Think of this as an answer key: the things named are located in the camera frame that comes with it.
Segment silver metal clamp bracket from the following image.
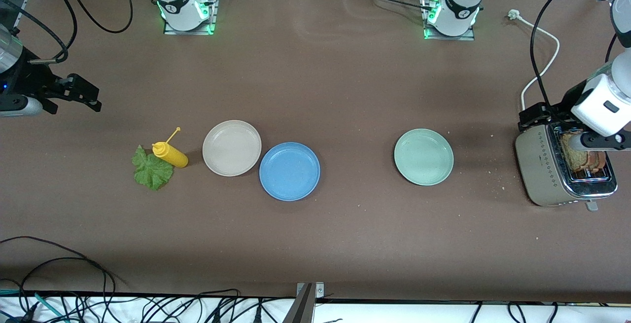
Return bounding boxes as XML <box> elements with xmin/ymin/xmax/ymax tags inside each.
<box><xmin>296</xmin><ymin>282</ymin><xmax>325</xmax><ymax>298</ymax></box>

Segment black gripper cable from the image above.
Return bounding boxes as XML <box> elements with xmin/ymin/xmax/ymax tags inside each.
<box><xmin>530</xmin><ymin>0</ymin><xmax>608</xmax><ymax>109</ymax></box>
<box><xmin>0</xmin><ymin>0</ymin><xmax>78</xmax><ymax>65</ymax></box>

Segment yellow squeeze bottle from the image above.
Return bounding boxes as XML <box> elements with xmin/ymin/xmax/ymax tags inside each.
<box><xmin>152</xmin><ymin>127</ymin><xmax>189</xmax><ymax>169</ymax></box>

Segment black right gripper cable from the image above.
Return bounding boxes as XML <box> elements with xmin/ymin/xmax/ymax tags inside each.
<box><xmin>0</xmin><ymin>0</ymin><xmax>78</xmax><ymax>65</ymax></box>

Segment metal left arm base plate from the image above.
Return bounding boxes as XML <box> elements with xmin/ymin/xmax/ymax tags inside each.
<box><xmin>423</xmin><ymin>0</ymin><xmax>476</xmax><ymax>41</ymax></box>

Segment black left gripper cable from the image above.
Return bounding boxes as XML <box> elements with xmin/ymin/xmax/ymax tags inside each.
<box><xmin>530</xmin><ymin>0</ymin><xmax>608</xmax><ymax>109</ymax></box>

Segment beige chrome toaster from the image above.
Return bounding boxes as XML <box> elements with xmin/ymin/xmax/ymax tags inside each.
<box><xmin>514</xmin><ymin>116</ymin><xmax>618</xmax><ymax>213</ymax></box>

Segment grey metal bar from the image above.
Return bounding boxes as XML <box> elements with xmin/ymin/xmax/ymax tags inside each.
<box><xmin>282</xmin><ymin>284</ymin><xmax>316</xmax><ymax>323</ymax></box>

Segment white toaster power cord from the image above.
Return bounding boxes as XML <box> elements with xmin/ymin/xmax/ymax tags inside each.
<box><xmin>508</xmin><ymin>9</ymin><xmax>561</xmax><ymax>132</ymax></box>

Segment black right arm cable loop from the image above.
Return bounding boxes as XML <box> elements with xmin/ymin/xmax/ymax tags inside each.
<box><xmin>62</xmin><ymin>0</ymin><xmax>134</xmax><ymax>34</ymax></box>

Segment teal cable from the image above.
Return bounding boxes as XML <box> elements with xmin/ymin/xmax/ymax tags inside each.
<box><xmin>0</xmin><ymin>288</ymin><xmax>67</xmax><ymax>323</ymax></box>

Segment blue plate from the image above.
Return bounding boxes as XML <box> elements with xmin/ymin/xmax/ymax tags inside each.
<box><xmin>259</xmin><ymin>142</ymin><xmax>321</xmax><ymax>202</ymax></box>

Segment long aluminium profile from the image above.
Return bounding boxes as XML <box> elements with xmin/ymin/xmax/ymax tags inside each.
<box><xmin>0</xmin><ymin>0</ymin><xmax>29</xmax><ymax>35</ymax></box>

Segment long black looping cable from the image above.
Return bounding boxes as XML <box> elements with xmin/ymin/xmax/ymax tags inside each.
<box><xmin>0</xmin><ymin>236</ymin><xmax>116</xmax><ymax>309</ymax></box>

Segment brown bread slice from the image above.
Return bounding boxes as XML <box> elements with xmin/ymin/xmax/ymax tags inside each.
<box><xmin>561</xmin><ymin>132</ymin><xmax>592</xmax><ymax>173</ymax></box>
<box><xmin>587</xmin><ymin>149</ymin><xmax>607</xmax><ymax>175</ymax></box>

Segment light green plate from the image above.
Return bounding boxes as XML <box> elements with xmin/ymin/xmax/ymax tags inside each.
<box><xmin>394</xmin><ymin>128</ymin><xmax>455</xmax><ymax>186</ymax></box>

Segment green lettuce leaf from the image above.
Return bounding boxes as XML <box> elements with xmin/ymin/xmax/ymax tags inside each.
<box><xmin>132</xmin><ymin>144</ymin><xmax>175</xmax><ymax>191</ymax></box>

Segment beige plate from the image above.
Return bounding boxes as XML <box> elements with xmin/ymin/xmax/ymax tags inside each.
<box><xmin>202</xmin><ymin>120</ymin><xmax>262</xmax><ymax>177</ymax></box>

